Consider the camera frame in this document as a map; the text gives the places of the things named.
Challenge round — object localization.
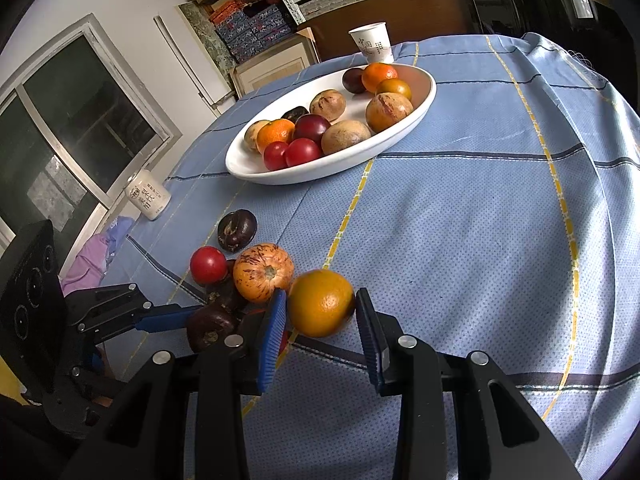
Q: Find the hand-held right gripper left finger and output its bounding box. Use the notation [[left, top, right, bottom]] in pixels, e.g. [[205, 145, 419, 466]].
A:
[[60, 289, 288, 480]]

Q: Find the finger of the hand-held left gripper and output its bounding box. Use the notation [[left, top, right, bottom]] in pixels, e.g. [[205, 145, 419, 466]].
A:
[[64, 283, 208, 346]]

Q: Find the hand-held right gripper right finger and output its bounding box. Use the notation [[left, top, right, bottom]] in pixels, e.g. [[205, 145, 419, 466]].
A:
[[354, 287, 583, 480]]

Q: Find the dark purple mangosteen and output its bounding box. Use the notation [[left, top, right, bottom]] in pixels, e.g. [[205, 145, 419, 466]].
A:
[[280, 105, 311, 126], [216, 209, 259, 254], [186, 305, 240, 353], [204, 259, 248, 313]]

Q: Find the large orange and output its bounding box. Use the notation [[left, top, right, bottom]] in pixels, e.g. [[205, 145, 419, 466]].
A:
[[287, 269, 356, 338]]

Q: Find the white oval plate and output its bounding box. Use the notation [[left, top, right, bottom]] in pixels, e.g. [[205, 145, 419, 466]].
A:
[[225, 64, 437, 186]]

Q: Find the pink cloth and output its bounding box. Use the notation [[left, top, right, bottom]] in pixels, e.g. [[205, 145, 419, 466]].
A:
[[60, 234, 111, 297]]

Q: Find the red tomato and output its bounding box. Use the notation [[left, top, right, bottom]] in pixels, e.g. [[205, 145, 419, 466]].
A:
[[189, 246, 228, 286], [285, 138, 324, 168], [263, 141, 290, 172]]

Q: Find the spotted orange fruit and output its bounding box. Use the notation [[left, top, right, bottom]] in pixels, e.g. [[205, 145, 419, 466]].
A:
[[232, 243, 295, 304]]

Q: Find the lavender cloth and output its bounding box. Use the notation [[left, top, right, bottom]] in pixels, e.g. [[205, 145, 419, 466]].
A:
[[106, 215, 136, 258]]

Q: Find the blue plaid tablecloth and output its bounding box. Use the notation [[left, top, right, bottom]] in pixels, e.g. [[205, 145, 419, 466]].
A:
[[60, 32, 640, 480]]

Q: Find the sliding glass window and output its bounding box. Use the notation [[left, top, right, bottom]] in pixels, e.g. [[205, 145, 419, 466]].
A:
[[0, 15, 173, 261]]

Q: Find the orange mandarin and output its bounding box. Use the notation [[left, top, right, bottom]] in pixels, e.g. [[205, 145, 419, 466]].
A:
[[361, 62, 399, 93], [256, 118, 296, 155]]

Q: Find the purple red plum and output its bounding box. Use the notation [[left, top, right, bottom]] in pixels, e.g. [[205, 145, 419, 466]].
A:
[[292, 114, 332, 145]]

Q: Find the large brown passion fruit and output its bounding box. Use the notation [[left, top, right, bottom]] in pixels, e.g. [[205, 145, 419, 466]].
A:
[[365, 92, 415, 134]]

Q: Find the greenish orange tangerine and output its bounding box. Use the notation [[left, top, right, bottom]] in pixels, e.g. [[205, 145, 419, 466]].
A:
[[376, 78, 413, 103]]

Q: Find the white trim strip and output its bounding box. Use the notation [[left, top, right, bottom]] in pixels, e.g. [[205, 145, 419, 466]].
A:
[[153, 14, 222, 107]]

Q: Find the dark plum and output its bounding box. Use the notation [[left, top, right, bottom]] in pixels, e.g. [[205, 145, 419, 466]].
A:
[[342, 67, 368, 95]]

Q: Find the cardboard box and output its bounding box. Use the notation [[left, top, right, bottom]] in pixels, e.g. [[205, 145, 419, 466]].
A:
[[230, 27, 321, 98]]

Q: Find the green marbled slab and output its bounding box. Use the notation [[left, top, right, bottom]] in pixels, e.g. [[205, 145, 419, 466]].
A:
[[179, 2, 237, 80]]

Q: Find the stack of blue patterned boxes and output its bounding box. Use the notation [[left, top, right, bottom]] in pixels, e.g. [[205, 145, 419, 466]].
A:
[[210, 0, 293, 63]]

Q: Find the white paper cup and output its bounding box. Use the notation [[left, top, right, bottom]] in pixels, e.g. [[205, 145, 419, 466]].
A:
[[348, 22, 394, 62]]

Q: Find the brown wooden board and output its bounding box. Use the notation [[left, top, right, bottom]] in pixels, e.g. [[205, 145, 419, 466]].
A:
[[297, 0, 473, 61]]

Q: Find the black cabinet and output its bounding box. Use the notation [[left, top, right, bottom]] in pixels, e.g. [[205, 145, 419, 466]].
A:
[[467, 0, 603, 46]]

